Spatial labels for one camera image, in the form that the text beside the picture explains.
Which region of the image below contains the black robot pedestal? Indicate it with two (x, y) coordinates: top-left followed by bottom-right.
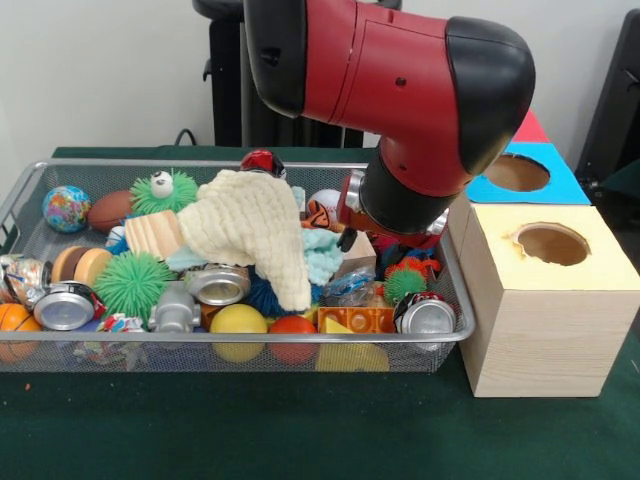
(193, 0), (366, 149)

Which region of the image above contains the green spiky ball with eyes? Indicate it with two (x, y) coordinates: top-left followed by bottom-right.
(130, 168), (198, 216)

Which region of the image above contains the plain green spiky ball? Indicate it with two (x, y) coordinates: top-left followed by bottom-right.
(95, 250), (176, 326)

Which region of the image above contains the crushed printed can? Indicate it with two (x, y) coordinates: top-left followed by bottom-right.
(183, 262), (251, 306)

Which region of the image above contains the mint green cloth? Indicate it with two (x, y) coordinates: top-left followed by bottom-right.
(165, 185), (346, 289)

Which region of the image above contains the bag of coloured spiky balls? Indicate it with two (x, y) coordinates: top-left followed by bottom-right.
(325, 235), (441, 306)

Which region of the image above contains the red orange ball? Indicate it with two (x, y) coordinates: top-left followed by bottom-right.
(270, 315), (319, 364)

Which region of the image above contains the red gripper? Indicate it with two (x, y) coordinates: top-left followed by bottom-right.
(337, 195), (446, 253)

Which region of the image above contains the yellow ball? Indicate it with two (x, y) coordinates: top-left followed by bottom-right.
(210, 304), (269, 363)

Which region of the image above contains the small globe ball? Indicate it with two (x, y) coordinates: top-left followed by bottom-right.
(41, 185), (91, 234)

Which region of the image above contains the clear mesh bin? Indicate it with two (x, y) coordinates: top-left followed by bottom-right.
(0, 158), (476, 374)

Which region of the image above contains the cream knitted cloth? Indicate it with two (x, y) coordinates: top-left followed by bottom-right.
(177, 168), (313, 311)

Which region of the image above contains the wooden box with three holes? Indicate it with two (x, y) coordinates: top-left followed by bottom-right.
(445, 108), (640, 399)

